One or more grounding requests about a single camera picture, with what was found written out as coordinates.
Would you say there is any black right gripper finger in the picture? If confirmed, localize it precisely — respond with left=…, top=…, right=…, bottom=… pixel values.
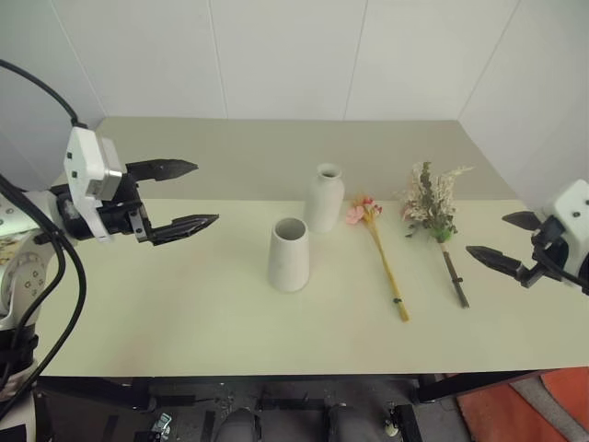
left=502, top=210, right=543, bottom=232
left=465, top=245, right=525, bottom=280

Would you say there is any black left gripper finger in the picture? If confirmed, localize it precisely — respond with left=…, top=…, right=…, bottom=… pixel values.
left=124, top=157, right=201, bottom=184
left=150, top=212, right=221, bottom=247

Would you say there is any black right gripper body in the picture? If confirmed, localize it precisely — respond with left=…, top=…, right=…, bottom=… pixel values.
left=516, top=215, right=577, bottom=290

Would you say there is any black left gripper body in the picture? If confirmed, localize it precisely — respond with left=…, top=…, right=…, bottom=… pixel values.
left=96, top=173, right=156, bottom=246

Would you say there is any white tapered open vase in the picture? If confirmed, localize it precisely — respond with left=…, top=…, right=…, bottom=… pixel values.
left=267, top=216, right=311, bottom=294

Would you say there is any white bottle-shaped vase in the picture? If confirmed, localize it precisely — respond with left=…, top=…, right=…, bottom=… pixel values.
left=303, top=162, right=346, bottom=235

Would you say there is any dried green and white bouquet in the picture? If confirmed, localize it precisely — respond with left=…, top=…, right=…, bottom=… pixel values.
left=397, top=160, right=474, bottom=309

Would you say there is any pink flower with yellow stem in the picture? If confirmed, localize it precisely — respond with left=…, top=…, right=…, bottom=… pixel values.
left=345, top=194, right=411, bottom=323

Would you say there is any orange floor mat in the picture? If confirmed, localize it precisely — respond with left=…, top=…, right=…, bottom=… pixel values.
left=455, top=366, right=589, bottom=442

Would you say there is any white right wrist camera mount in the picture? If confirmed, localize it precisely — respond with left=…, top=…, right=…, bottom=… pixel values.
left=541, top=179, right=589, bottom=297

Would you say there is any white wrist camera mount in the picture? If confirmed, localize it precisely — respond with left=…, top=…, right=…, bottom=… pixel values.
left=541, top=179, right=589, bottom=297
left=63, top=124, right=128, bottom=244

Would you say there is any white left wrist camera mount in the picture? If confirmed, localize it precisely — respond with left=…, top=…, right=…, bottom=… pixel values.
left=63, top=124, right=128, bottom=244

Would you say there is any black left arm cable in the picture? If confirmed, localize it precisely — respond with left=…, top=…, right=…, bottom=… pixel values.
left=0, top=173, right=88, bottom=406

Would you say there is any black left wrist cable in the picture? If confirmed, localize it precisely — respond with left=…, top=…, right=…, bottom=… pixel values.
left=0, top=58, right=89, bottom=129

